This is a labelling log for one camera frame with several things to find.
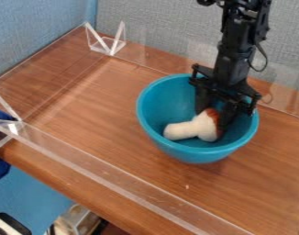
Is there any clear acrylic corner bracket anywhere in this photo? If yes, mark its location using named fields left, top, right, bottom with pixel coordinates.
left=83, top=22, right=127, bottom=56

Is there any black white object below table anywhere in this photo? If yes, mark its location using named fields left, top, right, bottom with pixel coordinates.
left=0, top=212, right=32, bottom=235

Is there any white brown toy mushroom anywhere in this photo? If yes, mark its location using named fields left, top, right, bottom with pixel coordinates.
left=163, top=108, right=222, bottom=142

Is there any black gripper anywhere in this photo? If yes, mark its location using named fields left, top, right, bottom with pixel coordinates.
left=188, top=63, right=262, bottom=134

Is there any clear acrylic front barrier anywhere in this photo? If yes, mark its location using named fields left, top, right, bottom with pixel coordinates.
left=0, top=122, right=252, bottom=235

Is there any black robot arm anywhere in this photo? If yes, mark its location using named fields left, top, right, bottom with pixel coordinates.
left=188, top=0, right=272, bottom=133

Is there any clear acrylic back barrier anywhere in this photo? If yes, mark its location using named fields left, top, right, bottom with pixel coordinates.
left=83, top=21, right=299, bottom=121

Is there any blue plastic bowl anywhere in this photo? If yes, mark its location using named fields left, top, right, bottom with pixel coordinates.
left=136, top=73, right=260, bottom=164

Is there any clear box below table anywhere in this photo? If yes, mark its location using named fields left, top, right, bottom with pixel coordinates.
left=44, top=204, right=100, bottom=235

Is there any clear acrylic barrier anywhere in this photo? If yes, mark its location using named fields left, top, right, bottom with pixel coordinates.
left=83, top=21, right=299, bottom=121
left=0, top=122, right=252, bottom=235

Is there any clear acrylic left bracket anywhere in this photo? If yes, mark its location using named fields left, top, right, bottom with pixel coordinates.
left=0, top=96, right=23, bottom=148

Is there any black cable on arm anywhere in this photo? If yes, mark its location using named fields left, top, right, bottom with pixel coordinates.
left=247, top=42, right=270, bottom=73

